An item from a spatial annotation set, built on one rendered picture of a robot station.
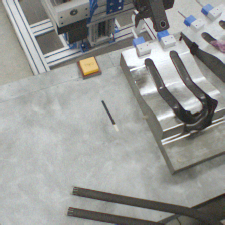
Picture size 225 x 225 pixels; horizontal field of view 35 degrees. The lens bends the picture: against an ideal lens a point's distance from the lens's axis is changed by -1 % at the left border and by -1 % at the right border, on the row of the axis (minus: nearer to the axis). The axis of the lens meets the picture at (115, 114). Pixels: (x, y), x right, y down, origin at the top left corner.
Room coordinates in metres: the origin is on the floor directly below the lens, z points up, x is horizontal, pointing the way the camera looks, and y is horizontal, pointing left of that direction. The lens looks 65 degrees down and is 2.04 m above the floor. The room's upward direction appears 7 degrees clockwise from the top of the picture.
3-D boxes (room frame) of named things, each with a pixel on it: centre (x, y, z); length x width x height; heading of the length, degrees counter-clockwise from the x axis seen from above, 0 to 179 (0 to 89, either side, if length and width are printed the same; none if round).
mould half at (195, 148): (0.64, -0.23, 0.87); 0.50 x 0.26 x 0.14; 28
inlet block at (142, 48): (0.86, -0.06, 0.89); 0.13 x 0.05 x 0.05; 29
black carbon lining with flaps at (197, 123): (0.66, -0.23, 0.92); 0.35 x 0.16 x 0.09; 28
